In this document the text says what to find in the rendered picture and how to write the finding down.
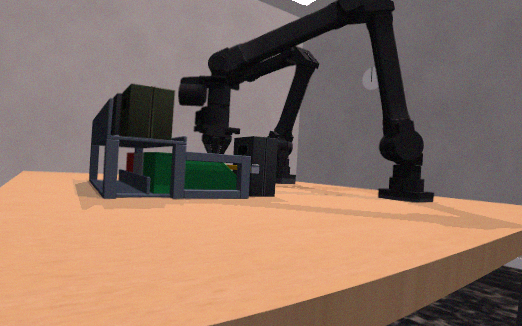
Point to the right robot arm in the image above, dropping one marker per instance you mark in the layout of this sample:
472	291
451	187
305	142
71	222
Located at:
304	70

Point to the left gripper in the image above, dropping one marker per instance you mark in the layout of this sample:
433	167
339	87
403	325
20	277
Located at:
218	119

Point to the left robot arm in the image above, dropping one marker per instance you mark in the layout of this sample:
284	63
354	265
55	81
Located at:
405	146

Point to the red bin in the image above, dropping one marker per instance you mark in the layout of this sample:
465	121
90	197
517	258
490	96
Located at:
129	164

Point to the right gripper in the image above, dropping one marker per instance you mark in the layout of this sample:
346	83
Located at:
233	87

